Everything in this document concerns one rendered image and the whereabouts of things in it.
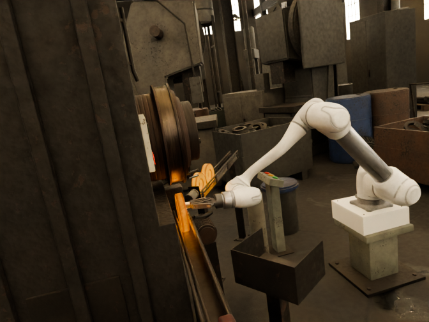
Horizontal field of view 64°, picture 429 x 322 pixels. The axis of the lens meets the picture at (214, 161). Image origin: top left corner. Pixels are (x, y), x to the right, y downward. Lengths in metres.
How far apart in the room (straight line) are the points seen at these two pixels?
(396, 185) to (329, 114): 0.57
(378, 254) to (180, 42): 3.11
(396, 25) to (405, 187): 4.57
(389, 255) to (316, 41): 3.34
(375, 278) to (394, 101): 3.13
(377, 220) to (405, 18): 4.69
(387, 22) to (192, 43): 3.22
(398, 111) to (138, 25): 3.48
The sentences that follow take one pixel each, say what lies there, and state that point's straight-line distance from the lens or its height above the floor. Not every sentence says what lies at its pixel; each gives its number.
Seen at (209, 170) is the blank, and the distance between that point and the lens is 2.33.
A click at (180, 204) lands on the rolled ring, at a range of 1.54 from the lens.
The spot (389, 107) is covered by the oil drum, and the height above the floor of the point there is 0.68.
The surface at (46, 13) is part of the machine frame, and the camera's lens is 1.16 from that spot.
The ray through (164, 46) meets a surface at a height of 1.82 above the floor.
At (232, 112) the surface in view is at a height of 0.77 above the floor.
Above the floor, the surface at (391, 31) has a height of 1.69.
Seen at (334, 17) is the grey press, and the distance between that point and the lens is 5.37.
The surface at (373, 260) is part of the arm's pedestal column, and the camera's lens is 2.33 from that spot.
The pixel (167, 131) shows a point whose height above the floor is 1.16.
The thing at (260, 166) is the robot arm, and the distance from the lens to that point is 1.88.
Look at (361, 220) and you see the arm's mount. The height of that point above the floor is 0.44.
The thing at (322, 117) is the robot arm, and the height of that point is 1.09.
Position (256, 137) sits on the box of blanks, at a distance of 3.83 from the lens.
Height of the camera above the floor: 1.32
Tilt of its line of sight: 13 degrees down
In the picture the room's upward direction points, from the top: 9 degrees counter-clockwise
